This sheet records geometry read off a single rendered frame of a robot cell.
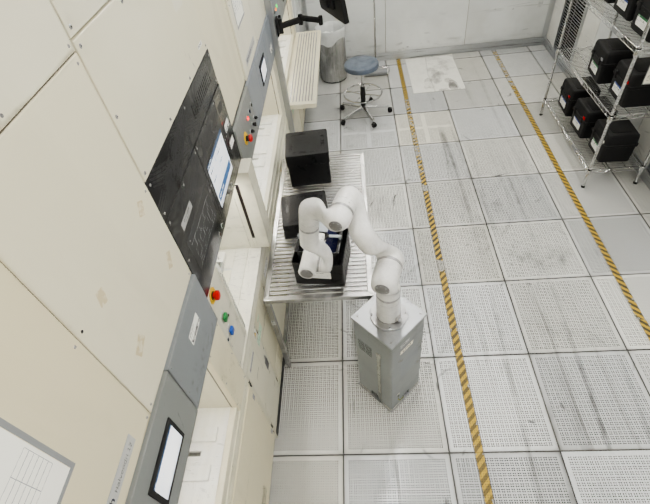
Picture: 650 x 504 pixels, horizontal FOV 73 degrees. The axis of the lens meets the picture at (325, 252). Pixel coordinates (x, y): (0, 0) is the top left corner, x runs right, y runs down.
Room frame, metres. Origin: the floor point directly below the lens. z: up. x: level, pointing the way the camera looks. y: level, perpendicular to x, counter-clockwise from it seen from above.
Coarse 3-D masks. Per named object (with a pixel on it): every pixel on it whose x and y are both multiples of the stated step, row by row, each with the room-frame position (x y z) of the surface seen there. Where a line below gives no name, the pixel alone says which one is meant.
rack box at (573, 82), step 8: (568, 80) 3.74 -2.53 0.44; (576, 80) 3.72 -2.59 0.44; (584, 80) 3.69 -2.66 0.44; (560, 88) 3.79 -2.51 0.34; (568, 88) 3.65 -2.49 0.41; (576, 88) 3.59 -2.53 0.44; (584, 88) 3.56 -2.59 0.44; (592, 88) 3.54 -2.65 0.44; (560, 96) 3.77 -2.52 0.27; (568, 96) 3.58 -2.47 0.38; (576, 96) 3.53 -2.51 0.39; (584, 96) 3.52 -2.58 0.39; (592, 96) 3.50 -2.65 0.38; (560, 104) 3.72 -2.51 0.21; (568, 104) 3.55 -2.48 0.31; (568, 112) 3.54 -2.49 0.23
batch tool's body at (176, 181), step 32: (192, 96) 1.58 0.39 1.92; (192, 128) 1.47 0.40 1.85; (224, 128) 1.80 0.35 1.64; (160, 160) 1.17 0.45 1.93; (192, 160) 1.37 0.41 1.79; (160, 192) 1.09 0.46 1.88; (192, 192) 1.27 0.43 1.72; (256, 192) 1.82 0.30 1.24; (224, 224) 1.43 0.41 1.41; (256, 224) 1.79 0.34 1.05; (192, 256) 1.08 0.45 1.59; (256, 256) 1.73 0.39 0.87; (224, 288) 1.21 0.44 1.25; (256, 288) 1.51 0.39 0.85; (256, 320) 1.37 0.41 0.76; (256, 352) 1.22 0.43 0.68; (256, 384) 1.09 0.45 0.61
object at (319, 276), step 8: (336, 232) 1.78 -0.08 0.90; (344, 232) 1.77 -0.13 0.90; (344, 240) 1.77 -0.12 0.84; (344, 248) 1.77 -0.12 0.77; (296, 256) 1.66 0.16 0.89; (344, 256) 1.58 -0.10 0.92; (296, 264) 1.57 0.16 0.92; (344, 264) 1.55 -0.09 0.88; (296, 272) 1.57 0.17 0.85; (320, 272) 1.53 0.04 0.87; (336, 272) 1.51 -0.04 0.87; (344, 272) 1.53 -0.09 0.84; (296, 280) 1.58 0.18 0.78; (304, 280) 1.56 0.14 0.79; (312, 280) 1.55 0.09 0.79; (320, 280) 1.54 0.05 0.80; (328, 280) 1.52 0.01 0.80; (336, 280) 1.51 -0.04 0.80; (344, 280) 1.51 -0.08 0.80
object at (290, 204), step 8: (312, 192) 2.21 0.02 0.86; (320, 192) 2.20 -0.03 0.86; (288, 200) 2.17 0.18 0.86; (296, 200) 2.16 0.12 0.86; (288, 208) 2.10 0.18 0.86; (296, 208) 2.08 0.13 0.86; (288, 216) 2.02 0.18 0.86; (296, 216) 2.01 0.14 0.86; (288, 224) 1.95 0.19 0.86; (296, 224) 1.94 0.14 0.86; (288, 232) 1.94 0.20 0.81; (296, 232) 1.94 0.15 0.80
